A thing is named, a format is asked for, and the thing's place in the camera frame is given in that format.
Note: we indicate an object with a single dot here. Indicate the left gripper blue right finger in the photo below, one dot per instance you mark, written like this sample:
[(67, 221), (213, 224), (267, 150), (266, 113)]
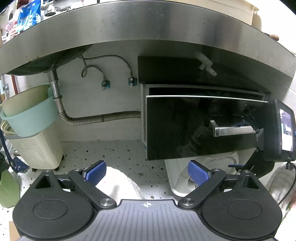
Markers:
[(198, 173)]

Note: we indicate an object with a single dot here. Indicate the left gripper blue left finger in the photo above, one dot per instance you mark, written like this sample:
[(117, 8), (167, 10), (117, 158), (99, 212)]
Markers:
[(95, 173)]

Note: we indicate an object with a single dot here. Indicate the black glossy drawer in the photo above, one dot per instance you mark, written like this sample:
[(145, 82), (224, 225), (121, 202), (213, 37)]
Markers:
[(178, 126)]

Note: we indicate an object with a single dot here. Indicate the corrugated metal drain pipe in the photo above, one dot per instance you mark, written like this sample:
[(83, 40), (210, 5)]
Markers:
[(80, 107)]

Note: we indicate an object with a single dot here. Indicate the cream perforated laundry basket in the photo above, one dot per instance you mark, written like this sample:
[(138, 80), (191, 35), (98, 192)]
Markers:
[(41, 151)]

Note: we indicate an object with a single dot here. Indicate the black cabinet body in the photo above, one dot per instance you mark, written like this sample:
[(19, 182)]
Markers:
[(172, 69)]

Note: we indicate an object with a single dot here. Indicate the mint green plastic basin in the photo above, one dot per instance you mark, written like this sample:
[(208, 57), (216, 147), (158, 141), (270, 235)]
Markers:
[(35, 119)]

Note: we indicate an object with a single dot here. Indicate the green plastic container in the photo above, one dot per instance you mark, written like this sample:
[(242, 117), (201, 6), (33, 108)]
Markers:
[(9, 190)]

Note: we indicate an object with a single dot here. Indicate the beige plastic basin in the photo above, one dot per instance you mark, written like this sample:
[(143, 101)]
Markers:
[(25, 100)]

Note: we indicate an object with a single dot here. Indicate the stainless steel counter edge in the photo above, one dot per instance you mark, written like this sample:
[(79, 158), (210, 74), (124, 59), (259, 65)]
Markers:
[(144, 20)]

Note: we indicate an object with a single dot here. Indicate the blue printed plastic bag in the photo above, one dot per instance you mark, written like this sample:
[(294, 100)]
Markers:
[(29, 16)]

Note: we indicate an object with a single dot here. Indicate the chrome drawer handle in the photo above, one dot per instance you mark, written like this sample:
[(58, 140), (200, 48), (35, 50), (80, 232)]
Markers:
[(231, 130)]

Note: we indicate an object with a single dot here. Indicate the white plastic bracket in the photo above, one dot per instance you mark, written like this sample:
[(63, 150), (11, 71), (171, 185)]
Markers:
[(206, 63)]

